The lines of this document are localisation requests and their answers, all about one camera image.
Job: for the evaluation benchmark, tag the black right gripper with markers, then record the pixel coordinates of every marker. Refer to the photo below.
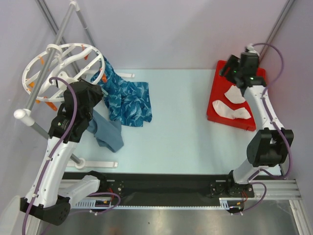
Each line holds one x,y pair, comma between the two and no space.
230,66

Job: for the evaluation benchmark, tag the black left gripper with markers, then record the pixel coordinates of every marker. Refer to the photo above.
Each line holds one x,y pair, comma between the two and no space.
97,91

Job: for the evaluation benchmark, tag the white sock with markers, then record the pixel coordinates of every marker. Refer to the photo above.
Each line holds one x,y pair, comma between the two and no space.
224,111
234,95

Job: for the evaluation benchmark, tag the white round clip hanger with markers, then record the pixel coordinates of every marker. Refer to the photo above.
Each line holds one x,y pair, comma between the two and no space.
65,55

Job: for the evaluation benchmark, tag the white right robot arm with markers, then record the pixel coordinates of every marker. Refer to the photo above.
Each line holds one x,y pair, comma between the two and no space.
271,144

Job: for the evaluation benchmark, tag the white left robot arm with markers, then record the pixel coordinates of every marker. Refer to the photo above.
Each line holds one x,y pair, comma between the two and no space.
45,201

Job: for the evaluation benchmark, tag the red plastic tray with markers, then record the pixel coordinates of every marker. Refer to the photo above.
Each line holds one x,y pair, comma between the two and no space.
226,104

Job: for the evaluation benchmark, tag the blue patterned cloth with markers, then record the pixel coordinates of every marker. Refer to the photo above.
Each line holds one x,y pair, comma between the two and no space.
126,101

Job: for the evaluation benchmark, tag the grey blue sock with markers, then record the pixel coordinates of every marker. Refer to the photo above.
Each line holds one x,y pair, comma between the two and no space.
107,133

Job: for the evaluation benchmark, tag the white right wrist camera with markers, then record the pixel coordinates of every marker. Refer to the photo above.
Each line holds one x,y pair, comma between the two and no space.
250,49

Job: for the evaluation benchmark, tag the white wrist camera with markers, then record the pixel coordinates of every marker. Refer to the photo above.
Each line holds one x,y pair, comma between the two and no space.
250,49
61,78

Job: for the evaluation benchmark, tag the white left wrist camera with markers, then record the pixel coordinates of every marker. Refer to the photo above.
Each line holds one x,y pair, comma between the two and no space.
61,78

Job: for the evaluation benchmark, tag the grey drying rack frame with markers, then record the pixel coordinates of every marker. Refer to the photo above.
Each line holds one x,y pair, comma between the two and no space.
24,115

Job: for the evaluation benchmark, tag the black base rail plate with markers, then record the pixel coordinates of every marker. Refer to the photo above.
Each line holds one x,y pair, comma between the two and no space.
171,190

